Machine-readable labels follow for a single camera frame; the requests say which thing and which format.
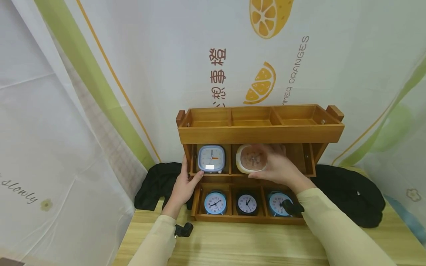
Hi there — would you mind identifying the person's left hand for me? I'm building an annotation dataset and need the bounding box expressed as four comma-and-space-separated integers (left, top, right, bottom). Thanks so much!
162, 154, 204, 219

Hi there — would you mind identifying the black round alarm clock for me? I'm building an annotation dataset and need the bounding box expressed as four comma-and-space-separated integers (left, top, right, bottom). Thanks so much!
236, 192, 259, 216

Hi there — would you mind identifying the white clock with brown face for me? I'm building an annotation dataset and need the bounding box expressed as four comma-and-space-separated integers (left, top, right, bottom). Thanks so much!
236, 144, 269, 174

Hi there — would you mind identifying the light blue round alarm clock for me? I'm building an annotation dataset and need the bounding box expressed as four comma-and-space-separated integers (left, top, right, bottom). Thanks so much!
203, 191, 227, 215
267, 191, 294, 217

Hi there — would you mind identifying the three-tier wooden shelf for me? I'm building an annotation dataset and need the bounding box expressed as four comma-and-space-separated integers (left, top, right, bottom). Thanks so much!
176, 105, 345, 225

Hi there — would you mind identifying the person's right forearm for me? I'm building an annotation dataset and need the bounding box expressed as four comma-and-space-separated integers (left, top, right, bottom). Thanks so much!
296, 188, 397, 266

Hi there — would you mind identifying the person's left forearm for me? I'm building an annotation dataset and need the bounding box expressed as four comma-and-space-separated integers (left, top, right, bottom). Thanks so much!
128, 214, 177, 266

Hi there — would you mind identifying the black cloth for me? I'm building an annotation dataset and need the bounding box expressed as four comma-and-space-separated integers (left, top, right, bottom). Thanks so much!
311, 164, 386, 228
134, 162, 194, 211

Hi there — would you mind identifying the blue square alarm clock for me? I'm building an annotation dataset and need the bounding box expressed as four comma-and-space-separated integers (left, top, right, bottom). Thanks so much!
197, 145, 226, 174

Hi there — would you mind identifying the person's right hand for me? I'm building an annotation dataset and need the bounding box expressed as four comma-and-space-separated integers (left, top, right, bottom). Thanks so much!
248, 144, 317, 195

